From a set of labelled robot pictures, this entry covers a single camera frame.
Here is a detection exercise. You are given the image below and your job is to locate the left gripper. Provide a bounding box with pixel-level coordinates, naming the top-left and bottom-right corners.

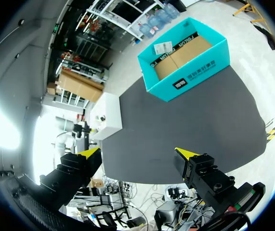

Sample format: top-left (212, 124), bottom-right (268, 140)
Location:
top-left (73, 121), bottom-right (92, 145)

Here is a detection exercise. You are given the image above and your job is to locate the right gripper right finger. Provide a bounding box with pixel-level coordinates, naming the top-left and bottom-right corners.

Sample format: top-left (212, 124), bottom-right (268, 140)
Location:
top-left (174, 147), bottom-right (237, 213)

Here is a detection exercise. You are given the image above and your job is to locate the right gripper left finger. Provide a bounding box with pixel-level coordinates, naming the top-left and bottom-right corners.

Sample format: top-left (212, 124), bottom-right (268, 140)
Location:
top-left (39, 147), bottom-right (103, 209)

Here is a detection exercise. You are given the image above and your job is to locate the white shoebox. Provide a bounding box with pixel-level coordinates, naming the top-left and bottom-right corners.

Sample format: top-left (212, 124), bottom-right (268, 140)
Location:
top-left (88, 92), bottom-right (124, 141)

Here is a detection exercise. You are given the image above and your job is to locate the teal box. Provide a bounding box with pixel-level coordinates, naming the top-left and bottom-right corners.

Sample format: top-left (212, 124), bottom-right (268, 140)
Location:
top-left (137, 17), bottom-right (231, 103)

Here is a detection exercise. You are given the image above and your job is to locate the brown cardboard box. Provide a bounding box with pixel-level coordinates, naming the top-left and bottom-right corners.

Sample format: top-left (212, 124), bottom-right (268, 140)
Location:
top-left (150, 31), bottom-right (213, 81)

